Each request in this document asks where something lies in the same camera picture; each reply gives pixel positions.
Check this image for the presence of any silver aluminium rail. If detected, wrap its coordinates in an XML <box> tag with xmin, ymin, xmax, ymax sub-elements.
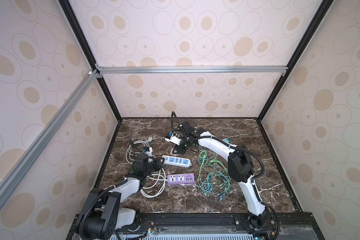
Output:
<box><xmin>0</xmin><ymin>69</ymin><xmax>100</xmax><ymax>210</ymax></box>
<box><xmin>98</xmin><ymin>66</ymin><xmax>288</xmax><ymax>74</ymax></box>

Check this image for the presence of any green teal cable bundle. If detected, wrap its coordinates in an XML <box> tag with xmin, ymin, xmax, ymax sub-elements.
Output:
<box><xmin>196</xmin><ymin>148</ymin><xmax>232</xmax><ymax>202</ymax></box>

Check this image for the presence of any white power cord coil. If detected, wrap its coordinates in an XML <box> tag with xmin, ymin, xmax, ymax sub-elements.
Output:
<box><xmin>125</xmin><ymin>137</ymin><xmax>167</xmax><ymax>199</ymax></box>

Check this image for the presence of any white blue power strip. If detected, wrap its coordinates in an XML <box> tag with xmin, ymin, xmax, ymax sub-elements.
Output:
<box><xmin>162</xmin><ymin>155</ymin><xmax>192</xmax><ymax>168</ymax></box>

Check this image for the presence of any silver aluminium rail back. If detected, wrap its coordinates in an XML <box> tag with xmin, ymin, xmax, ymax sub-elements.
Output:
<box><xmin>98</xmin><ymin>66</ymin><xmax>288</xmax><ymax>74</ymax></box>

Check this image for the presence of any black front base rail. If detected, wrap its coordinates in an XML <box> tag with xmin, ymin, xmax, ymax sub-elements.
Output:
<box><xmin>110</xmin><ymin>212</ymin><xmax>324</xmax><ymax>240</ymax></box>

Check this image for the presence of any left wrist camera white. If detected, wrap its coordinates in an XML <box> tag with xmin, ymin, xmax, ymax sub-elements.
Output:
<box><xmin>141</xmin><ymin>147</ymin><xmax>153</xmax><ymax>157</ymax></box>

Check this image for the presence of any silver aluminium rail left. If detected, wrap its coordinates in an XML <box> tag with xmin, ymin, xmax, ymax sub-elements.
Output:
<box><xmin>0</xmin><ymin>69</ymin><xmax>100</xmax><ymax>210</ymax></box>

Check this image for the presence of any purple power strip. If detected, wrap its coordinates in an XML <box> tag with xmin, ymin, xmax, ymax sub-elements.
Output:
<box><xmin>167</xmin><ymin>173</ymin><xmax>195</xmax><ymax>185</ymax></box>

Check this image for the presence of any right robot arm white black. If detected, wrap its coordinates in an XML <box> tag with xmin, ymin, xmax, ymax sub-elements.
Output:
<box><xmin>165</xmin><ymin>112</ymin><xmax>280</xmax><ymax>237</ymax></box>

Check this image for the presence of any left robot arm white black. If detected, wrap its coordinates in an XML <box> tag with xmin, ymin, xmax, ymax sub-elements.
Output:
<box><xmin>75</xmin><ymin>141</ymin><xmax>165</xmax><ymax>240</ymax></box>

